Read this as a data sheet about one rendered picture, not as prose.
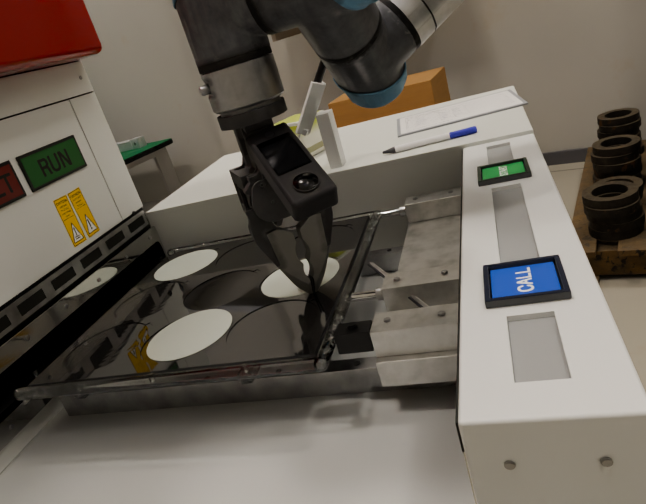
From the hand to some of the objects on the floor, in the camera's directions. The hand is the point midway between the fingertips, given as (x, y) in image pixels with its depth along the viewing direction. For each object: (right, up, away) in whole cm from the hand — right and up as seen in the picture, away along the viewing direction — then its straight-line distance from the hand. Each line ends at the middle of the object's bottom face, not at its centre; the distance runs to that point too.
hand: (312, 284), depth 62 cm
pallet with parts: (+160, +22, +181) cm, 243 cm away
